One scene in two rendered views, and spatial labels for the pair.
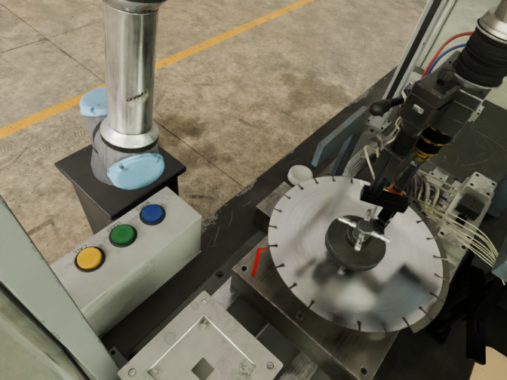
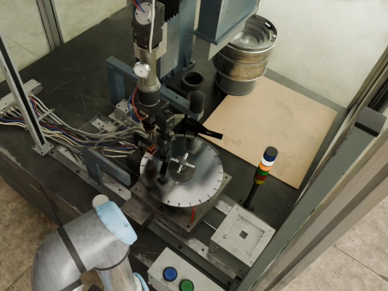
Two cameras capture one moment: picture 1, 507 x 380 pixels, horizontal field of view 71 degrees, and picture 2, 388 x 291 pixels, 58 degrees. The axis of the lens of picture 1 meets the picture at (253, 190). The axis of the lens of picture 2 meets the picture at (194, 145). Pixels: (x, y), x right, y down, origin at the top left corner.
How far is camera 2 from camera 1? 0.92 m
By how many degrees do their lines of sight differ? 54
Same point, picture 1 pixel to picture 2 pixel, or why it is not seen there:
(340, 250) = (189, 175)
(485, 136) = (56, 86)
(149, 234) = (183, 272)
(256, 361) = (236, 213)
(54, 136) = not seen: outside the picture
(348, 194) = (152, 168)
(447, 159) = (80, 114)
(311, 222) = (174, 187)
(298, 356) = (216, 206)
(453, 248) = not seen: hidden behind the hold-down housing
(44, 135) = not seen: outside the picture
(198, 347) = (235, 238)
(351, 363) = (224, 181)
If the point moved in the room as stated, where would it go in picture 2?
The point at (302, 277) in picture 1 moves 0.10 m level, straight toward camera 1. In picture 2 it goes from (204, 191) to (228, 202)
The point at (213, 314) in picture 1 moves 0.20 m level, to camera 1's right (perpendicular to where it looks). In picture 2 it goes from (221, 232) to (221, 186)
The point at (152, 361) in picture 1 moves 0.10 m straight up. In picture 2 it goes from (245, 254) to (251, 245)
